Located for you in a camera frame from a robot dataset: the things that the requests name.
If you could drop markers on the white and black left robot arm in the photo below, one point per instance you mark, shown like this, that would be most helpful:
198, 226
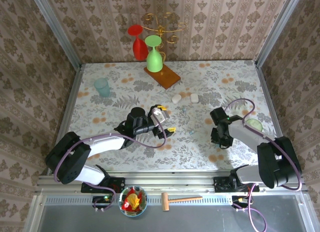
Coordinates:
105, 144

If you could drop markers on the white earbud case with display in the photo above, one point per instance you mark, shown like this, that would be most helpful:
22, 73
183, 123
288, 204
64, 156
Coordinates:
176, 98

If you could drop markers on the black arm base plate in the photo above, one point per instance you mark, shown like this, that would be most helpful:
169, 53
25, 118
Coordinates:
218, 184
118, 184

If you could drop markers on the wooden mallet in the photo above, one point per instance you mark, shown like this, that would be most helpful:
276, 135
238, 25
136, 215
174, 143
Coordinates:
165, 202

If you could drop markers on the green earbud charging case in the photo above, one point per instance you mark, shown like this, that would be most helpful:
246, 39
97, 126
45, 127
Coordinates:
254, 125

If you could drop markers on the aluminium mounting rail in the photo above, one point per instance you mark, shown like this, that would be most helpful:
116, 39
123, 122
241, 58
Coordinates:
175, 182

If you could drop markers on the aluminium table edge rail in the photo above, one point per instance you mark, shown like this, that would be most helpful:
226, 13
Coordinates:
268, 91
72, 96

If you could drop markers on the red and yellow wrappers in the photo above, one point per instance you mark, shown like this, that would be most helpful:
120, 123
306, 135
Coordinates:
132, 200

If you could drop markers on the teal plastic cup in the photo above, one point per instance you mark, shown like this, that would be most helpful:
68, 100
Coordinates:
102, 88

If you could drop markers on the gold glass rack stand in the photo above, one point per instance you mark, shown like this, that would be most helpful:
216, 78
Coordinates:
167, 78

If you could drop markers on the aluminium corner post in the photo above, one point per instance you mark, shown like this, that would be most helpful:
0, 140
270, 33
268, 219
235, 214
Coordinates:
277, 29
60, 34

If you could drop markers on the small black connector board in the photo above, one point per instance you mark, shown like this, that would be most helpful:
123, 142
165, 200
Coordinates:
237, 200
100, 199

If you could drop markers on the blue earbud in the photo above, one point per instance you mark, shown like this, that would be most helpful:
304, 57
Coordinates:
192, 132
185, 109

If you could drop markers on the white earbud charging case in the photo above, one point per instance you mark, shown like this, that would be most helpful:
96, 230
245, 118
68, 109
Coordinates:
194, 98

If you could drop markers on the glass bowl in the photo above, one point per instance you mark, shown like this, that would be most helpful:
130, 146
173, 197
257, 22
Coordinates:
121, 204

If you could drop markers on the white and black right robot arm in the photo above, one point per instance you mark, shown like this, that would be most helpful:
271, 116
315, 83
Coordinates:
247, 136

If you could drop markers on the red plastic wine glass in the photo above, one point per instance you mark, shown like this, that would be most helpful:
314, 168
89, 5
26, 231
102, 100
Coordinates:
139, 50

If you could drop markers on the green plastic wine glass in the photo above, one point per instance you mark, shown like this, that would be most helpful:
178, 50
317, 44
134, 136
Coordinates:
153, 61

